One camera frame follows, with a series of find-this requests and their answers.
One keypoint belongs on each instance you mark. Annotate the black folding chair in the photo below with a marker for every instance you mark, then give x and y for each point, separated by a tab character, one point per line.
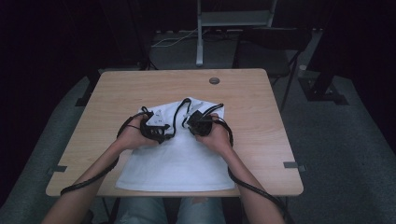
274	40

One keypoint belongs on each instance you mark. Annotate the person's leg in jeans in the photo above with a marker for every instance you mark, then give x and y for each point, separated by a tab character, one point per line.
140	211
202	211

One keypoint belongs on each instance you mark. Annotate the grey round table grommet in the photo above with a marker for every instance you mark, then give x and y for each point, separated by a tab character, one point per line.
214	81

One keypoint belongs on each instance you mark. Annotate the person's right leg in jeans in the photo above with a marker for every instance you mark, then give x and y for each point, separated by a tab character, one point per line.
202	211

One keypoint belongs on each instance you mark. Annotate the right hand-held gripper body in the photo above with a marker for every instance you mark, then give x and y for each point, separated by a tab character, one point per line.
202	126

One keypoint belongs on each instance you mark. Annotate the grey tape piece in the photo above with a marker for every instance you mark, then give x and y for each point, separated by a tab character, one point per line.
291	165
59	169

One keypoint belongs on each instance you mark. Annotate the white tank top black trim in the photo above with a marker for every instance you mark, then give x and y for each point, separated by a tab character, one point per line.
177	168

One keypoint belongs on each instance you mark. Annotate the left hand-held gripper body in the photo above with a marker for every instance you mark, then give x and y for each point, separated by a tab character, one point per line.
154	123

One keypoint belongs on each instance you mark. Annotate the person's left hand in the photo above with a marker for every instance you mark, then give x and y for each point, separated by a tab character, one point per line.
132	138

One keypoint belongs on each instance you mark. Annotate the person's right hand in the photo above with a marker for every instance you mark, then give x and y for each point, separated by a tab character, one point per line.
219	138

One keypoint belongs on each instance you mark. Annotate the black stand base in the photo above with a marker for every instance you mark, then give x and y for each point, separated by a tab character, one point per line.
323	90

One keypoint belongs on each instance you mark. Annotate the person's left leg in jeans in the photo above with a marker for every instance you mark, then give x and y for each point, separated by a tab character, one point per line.
140	211

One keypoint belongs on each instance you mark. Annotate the grey metal stand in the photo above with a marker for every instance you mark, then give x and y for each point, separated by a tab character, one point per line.
232	18

